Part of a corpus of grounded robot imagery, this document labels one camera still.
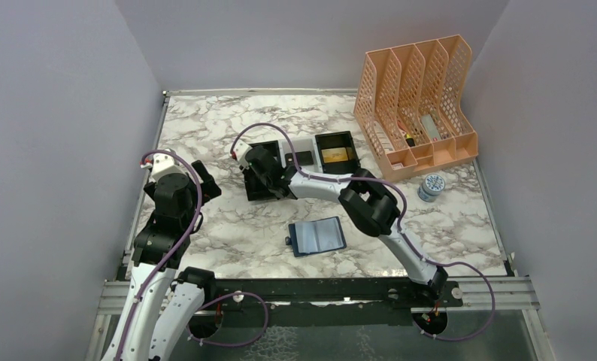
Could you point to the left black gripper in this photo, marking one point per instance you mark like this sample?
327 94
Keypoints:
205 180

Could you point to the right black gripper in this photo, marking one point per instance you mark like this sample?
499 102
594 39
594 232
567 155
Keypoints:
255 176

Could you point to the black white three-compartment tray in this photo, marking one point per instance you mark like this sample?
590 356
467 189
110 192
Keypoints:
315 144

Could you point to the navy blue card holder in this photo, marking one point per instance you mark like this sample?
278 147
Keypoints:
313 237

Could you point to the orange plastic file organizer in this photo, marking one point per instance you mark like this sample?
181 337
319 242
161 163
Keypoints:
400 84

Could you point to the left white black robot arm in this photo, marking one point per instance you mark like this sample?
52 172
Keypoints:
160 301

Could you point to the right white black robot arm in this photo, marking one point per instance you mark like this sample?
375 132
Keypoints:
372 208

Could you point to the black credit card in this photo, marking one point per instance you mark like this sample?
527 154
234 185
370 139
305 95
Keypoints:
304 158

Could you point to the gold credit card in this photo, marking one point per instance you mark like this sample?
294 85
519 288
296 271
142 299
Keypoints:
337 154

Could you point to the yellow black item in organizer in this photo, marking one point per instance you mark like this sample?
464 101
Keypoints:
410 140

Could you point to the small white blue jar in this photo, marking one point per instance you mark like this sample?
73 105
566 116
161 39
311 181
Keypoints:
431 187

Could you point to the grey box in organizer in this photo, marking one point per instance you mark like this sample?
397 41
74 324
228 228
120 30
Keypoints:
431 129

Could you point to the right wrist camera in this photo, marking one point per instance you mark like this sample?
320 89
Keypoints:
240 150

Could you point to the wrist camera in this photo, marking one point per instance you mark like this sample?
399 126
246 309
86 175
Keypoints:
240 150
163 165

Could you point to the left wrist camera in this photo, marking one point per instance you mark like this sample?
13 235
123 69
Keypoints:
163 165

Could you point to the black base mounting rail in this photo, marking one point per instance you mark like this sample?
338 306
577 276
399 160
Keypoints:
400 290

